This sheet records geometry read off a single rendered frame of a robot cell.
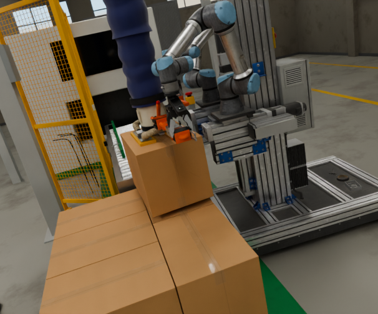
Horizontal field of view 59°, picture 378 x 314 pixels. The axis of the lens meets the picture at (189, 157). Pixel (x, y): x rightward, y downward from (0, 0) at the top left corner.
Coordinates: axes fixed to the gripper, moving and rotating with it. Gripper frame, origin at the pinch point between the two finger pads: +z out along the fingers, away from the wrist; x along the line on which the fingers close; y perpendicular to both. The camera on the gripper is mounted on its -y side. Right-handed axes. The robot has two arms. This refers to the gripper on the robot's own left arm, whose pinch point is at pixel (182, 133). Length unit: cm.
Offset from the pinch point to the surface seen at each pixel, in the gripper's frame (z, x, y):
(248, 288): 72, -6, -30
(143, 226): 57, 27, 32
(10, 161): 74, 162, 388
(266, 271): 111, -39, 17
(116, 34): -51, 10, 54
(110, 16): -61, 11, 55
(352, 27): 34, -698, 628
